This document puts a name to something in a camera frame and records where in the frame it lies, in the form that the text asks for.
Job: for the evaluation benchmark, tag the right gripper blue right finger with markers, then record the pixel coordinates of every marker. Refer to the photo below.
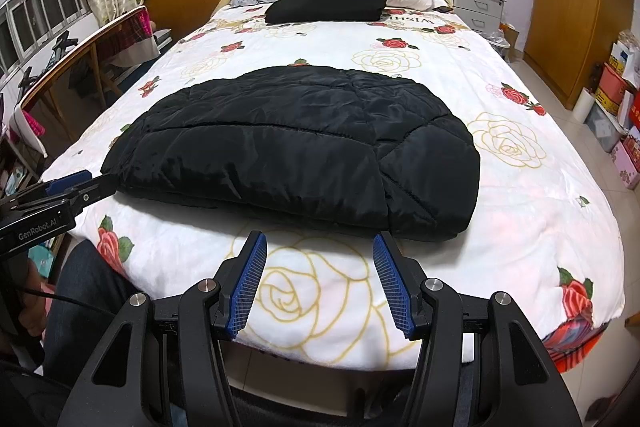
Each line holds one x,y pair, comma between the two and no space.
402,280

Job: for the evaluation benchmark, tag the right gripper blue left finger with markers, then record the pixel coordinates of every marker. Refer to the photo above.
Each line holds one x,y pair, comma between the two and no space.
238,279

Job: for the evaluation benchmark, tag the black puffer jacket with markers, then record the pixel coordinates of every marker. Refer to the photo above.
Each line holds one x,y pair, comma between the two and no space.
331,148

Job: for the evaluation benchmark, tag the person's left hand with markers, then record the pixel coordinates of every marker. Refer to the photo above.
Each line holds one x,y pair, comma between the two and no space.
34,315

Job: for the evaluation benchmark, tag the person's jeans leg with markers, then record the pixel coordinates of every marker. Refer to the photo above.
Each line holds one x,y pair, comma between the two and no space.
93,293

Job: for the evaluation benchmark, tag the wooden desk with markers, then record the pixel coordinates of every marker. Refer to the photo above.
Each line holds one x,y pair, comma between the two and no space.
51,115

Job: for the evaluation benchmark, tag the grey bedside drawer cabinet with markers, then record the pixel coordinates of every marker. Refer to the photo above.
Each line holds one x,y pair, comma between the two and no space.
482,16

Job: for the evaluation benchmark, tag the folded black garment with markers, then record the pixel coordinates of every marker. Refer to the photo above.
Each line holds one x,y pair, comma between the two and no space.
310,11

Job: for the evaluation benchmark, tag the right wooden wardrobe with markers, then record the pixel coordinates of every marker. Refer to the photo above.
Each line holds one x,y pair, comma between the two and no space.
567,39

